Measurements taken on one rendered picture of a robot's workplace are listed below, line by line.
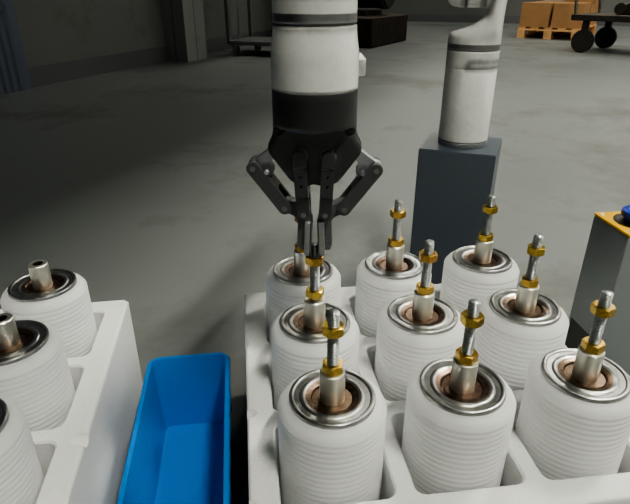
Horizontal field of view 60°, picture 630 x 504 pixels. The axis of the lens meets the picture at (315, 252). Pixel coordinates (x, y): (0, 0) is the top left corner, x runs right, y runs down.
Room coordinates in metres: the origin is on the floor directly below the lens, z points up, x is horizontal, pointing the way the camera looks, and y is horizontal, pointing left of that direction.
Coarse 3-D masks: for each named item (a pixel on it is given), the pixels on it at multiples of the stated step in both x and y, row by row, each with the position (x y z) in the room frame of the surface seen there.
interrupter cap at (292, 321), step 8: (328, 304) 0.52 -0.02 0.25; (288, 312) 0.50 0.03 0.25; (296, 312) 0.50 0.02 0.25; (344, 312) 0.50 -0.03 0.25; (280, 320) 0.48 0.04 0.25; (288, 320) 0.49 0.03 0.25; (296, 320) 0.49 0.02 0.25; (304, 320) 0.49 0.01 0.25; (344, 320) 0.49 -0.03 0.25; (280, 328) 0.47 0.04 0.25; (288, 328) 0.47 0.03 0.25; (296, 328) 0.47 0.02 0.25; (304, 328) 0.47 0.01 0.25; (320, 328) 0.47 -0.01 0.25; (344, 328) 0.47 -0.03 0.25; (288, 336) 0.46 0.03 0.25; (296, 336) 0.45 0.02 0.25; (304, 336) 0.46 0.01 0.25; (312, 336) 0.46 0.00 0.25; (320, 336) 0.46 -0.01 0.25
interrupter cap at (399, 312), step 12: (396, 300) 0.52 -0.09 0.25; (408, 300) 0.53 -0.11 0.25; (396, 312) 0.50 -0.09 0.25; (408, 312) 0.51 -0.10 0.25; (444, 312) 0.50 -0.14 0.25; (456, 312) 0.50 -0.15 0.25; (396, 324) 0.48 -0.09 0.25; (408, 324) 0.48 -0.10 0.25; (420, 324) 0.48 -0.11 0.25; (432, 324) 0.48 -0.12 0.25; (444, 324) 0.48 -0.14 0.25
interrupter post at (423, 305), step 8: (416, 296) 0.49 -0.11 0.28; (424, 296) 0.49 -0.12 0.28; (432, 296) 0.49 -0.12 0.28; (416, 304) 0.49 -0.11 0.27; (424, 304) 0.49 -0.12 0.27; (432, 304) 0.49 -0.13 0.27; (416, 312) 0.49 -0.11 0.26; (424, 312) 0.49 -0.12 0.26; (432, 312) 0.50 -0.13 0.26; (424, 320) 0.49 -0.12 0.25
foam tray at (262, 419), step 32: (352, 288) 0.68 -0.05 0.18; (256, 320) 0.60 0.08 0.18; (256, 352) 0.53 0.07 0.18; (256, 384) 0.47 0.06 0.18; (256, 416) 0.42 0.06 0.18; (256, 448) 0.38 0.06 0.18; (384, 448) 0.38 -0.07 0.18; (512, 448) 0.38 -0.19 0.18; (256, 480) 0.34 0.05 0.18; (384, 480) 0.36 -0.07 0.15; (512, 480) 0.36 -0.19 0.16; (544, 480) 0.34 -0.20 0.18; (576, 480) 0.34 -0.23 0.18; (608, 480) 0.34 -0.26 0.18
